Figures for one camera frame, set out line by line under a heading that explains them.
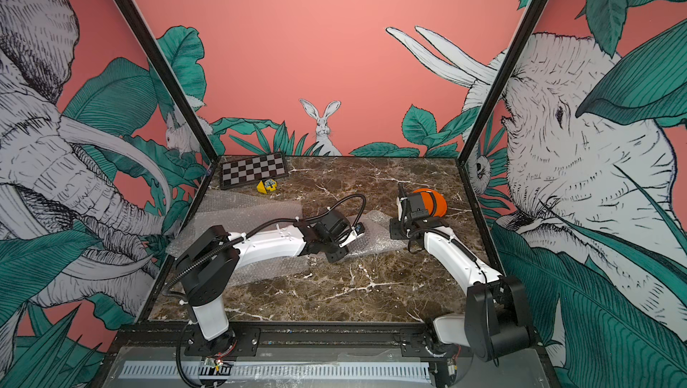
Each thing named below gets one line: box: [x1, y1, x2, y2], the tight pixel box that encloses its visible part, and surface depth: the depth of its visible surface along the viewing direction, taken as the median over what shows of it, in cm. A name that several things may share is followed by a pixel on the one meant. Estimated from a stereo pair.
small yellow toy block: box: [255, 178, 279, 194], surface depth 110 cm
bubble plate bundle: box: [347, 210, 408, 262], surface depth 92 cm
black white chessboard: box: [220, 152, 289, 191], surface depth 114 cm
